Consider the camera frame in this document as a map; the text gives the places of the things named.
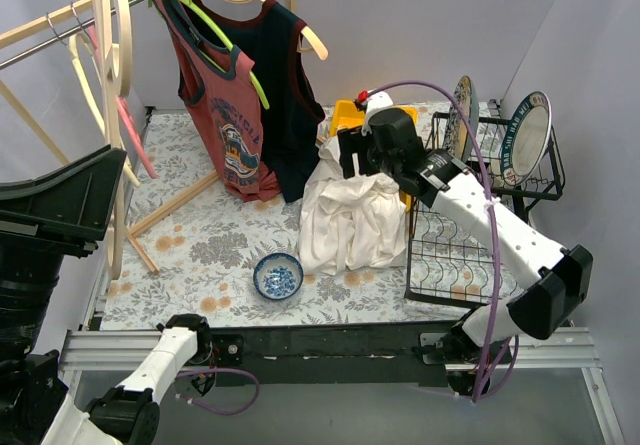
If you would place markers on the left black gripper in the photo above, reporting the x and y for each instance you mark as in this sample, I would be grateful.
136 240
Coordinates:
59 205

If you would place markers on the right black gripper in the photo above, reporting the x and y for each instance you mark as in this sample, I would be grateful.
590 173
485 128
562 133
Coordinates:
353 151

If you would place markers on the navy maroon tank top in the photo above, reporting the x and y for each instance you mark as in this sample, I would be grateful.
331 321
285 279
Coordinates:
290 124

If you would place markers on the cream white tank top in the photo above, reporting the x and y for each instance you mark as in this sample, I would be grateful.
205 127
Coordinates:
348 224

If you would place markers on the pink plastic hanger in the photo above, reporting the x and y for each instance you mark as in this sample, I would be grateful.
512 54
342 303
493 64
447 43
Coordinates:
123 109

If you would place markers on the red teal tank top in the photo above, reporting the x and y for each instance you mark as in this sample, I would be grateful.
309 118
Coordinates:
224 106

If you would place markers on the cream plastic hanger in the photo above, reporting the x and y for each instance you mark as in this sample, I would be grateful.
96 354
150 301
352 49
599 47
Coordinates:
72 45

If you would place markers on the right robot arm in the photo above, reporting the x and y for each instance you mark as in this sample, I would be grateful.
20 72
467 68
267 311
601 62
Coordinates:
554 279

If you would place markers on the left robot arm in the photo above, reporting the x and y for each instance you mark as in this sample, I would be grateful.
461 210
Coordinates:
38 390

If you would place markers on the yellow plastic bin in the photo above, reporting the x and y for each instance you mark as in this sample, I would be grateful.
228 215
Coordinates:
346 115

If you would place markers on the floral patterned plate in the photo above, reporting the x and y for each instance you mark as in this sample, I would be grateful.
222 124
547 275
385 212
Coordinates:
461 128

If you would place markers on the floral tablecloth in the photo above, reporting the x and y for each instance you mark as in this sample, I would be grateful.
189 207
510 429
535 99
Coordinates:
201 259

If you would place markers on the blue white ceramic bowl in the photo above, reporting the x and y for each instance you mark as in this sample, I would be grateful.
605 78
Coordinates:
278 276

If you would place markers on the green rimmed white plate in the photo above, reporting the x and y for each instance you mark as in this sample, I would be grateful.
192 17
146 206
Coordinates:
526 138

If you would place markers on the wooden clothes rack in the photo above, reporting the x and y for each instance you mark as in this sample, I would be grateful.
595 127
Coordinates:
24 32

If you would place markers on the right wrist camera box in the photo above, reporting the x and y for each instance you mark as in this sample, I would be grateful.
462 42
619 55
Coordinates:
371 103

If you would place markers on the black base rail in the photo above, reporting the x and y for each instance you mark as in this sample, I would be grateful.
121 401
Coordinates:
327 354

